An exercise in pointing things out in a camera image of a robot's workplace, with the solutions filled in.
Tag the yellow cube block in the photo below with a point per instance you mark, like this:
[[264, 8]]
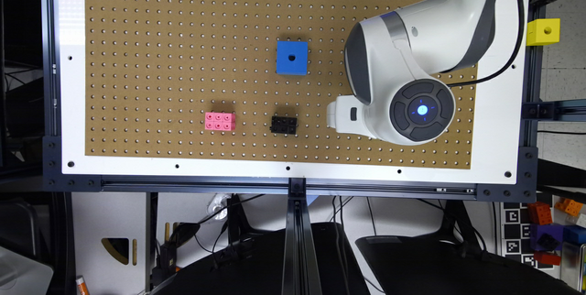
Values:
[[543, 31]]

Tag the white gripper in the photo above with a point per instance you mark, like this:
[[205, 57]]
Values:
[[348, 115]]

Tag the white cabinet panel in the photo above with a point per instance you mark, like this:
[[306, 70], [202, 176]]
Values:
[[110, 233]]

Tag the right black chair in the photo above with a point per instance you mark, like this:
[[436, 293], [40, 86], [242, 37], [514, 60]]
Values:
[[424, 266]]

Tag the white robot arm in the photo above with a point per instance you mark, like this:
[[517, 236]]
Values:
[[391, 62]]

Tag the blue block right edge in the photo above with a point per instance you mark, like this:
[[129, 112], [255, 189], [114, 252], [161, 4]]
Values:
[[574, 234]]

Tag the black chair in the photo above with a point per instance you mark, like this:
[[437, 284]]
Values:
[[424, 266], [260, 270]]

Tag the orange block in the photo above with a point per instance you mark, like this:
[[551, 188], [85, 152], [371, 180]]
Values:
[[569, 206]]

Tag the orange-red block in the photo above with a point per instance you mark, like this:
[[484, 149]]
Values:
[[539, 213]]

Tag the brown pegboard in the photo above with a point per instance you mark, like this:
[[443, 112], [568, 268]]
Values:
[[154, 68]]

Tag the black and white marker sheet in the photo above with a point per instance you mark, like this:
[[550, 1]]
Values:
[[515, 235]]

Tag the red block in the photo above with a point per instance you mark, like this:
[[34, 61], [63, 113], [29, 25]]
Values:
[[547, 258]]

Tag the pink lego-style block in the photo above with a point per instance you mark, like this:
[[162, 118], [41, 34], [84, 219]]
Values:
[[219, 121]]

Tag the left black chair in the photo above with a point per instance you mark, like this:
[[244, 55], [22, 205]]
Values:
[[260, 270]]

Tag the orange glue stick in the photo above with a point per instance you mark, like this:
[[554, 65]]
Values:
[[82, 286]]

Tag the purple block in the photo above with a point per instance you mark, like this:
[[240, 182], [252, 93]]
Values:
[[547, 237]]

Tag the black lego-style block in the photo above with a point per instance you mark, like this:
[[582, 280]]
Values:
[[284, 125]]

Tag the white base board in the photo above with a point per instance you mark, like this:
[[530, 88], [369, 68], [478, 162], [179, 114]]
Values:
[[498, 80]]

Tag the blue cube block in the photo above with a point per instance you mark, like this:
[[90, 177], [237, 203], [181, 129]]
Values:
[[292, 58]]

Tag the grey box bottom left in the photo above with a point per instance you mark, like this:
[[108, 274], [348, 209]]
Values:
[[22, 275]]

